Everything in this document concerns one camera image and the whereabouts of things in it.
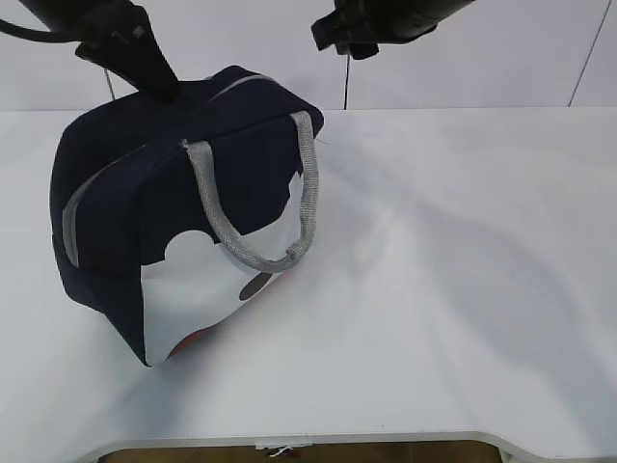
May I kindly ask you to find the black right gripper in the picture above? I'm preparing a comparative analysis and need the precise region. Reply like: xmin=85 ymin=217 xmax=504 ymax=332
xmin=311 ymin=0 xmax=472 ymax=59

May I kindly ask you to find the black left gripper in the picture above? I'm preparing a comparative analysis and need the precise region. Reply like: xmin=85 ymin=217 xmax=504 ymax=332
xmin=38 ymin=0 xmax=183 ymax=103

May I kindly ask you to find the navy blue lunch bag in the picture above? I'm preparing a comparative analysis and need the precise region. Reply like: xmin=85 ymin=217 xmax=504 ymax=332
xmin=50 ymin=66 xmax=324 ymax=367

